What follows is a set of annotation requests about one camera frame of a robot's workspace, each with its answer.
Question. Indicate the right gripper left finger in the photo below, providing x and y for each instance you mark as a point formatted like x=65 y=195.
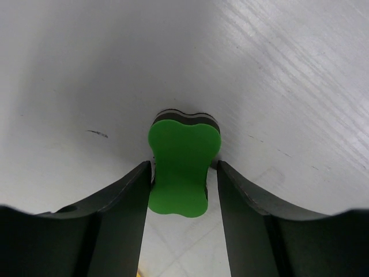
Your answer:
x=100 y=235

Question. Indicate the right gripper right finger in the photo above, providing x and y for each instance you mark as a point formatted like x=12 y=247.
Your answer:
x=268 y=236

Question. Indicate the green whiteboard eraser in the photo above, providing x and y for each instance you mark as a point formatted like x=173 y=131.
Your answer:
x=184 y=147

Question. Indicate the yellow framed whiteboard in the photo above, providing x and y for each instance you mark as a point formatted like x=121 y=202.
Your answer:
x=140 y=273

